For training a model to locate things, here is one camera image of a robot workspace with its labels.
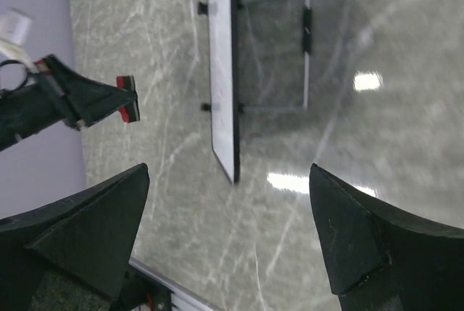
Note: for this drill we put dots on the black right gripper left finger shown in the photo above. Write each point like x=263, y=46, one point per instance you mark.
x=72, y=254

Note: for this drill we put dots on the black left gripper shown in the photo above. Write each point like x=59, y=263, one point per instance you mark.
x=29, y=110

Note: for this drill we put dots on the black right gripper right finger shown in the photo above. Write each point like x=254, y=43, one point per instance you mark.
x=379, y=257

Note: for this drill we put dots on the red and black whiteboard eraser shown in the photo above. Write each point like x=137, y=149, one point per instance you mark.
x=130, y=112

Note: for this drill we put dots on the small black-framed whiteboard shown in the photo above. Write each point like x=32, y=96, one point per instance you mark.
x=224, y=85

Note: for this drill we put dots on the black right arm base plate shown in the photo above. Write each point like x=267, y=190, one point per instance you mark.
x=140, y=289

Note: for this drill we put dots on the aluminium extrusion rail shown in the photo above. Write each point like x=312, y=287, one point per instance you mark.
x=181, y=297

